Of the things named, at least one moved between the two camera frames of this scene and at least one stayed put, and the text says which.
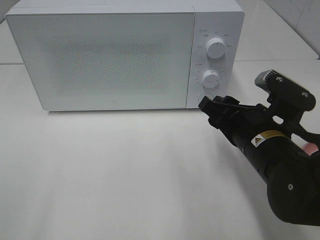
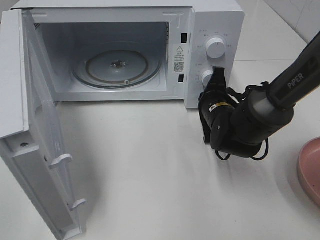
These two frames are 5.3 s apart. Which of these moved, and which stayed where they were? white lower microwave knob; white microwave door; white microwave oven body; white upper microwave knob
Moved: white microwave door
Stayed: white upper microwave knob; white microwave oven body; white lower microwave knob
